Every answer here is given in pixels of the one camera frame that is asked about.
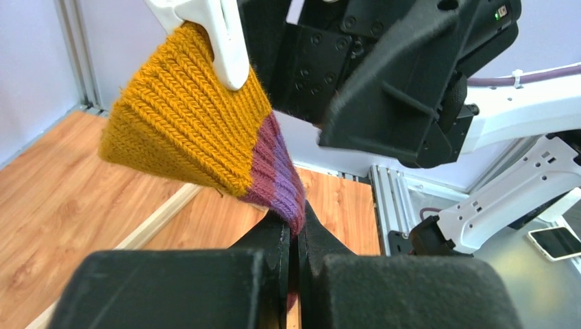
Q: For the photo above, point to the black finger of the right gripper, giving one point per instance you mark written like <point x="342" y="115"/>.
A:
<point x="389" y="104"/>

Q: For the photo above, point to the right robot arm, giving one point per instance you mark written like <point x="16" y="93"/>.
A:
<point x="540" y="167"/>

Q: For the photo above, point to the maroon striped sock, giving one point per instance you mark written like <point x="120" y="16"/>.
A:
<point x="175" y="120"/>

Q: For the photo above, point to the wooden drying rack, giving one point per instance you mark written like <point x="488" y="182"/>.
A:
<point x="157" y="220"/>

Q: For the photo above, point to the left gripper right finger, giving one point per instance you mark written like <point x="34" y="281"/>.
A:
<point x="339" y="289"/>

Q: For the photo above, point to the white smartphone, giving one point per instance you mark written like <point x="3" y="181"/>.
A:
<point x="557" y="243"/>

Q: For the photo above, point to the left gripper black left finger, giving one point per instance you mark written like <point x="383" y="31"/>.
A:
<point x="243" y="286"/>

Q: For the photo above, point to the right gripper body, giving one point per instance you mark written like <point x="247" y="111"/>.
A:
<point x="319" y="54"/>

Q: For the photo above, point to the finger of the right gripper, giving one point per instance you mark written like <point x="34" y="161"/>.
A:
<point x="264" y="23"/>

